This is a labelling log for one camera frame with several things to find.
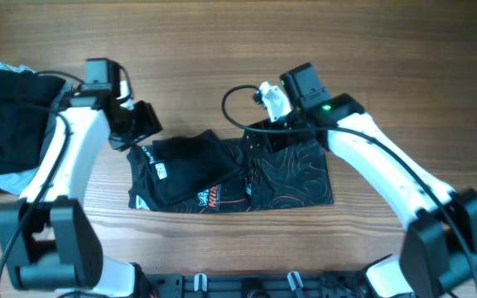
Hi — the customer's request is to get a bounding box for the black printed cycling jersey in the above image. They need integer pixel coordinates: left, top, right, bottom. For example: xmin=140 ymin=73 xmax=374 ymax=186
xmin=127 ymin=130 xmax=334 ymax=214

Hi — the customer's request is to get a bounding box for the right black cable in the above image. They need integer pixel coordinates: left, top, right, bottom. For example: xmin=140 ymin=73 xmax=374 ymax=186
xmin=220 ymin=84 xmax=477 ymax=298

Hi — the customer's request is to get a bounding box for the folded grey shirt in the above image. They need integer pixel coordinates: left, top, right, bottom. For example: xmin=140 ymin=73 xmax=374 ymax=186
xmin=0 ymin=61 xmax=73 ymax=195

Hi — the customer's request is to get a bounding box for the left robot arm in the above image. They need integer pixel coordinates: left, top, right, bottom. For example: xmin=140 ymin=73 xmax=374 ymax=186
xmin=0 ymin=58 xmax=162 ymax=297

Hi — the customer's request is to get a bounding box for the folded black shirt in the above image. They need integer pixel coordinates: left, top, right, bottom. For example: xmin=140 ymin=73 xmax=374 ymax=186
xmin=0 ymin=70 xmax=65 ymax=175

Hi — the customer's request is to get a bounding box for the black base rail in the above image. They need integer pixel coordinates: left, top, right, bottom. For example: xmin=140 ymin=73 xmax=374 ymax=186
xmin=147 ymin=271 xmax=372 ymax=298

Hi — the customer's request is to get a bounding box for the black cable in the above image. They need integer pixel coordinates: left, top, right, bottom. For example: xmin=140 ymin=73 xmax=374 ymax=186
xmin=220 ymin=84 xmax=477 ymax=298
xmin=0 ymin=65 xmax=134 ymax=298

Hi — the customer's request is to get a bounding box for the left black cable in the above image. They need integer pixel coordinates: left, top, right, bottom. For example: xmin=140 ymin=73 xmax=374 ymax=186
xmin=0 ymin=65 xmax=134 ymax=298

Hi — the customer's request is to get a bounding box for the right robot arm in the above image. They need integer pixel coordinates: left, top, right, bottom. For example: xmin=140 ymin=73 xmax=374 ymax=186
xmin=247 ymin=63 xmax=477 ymax=297

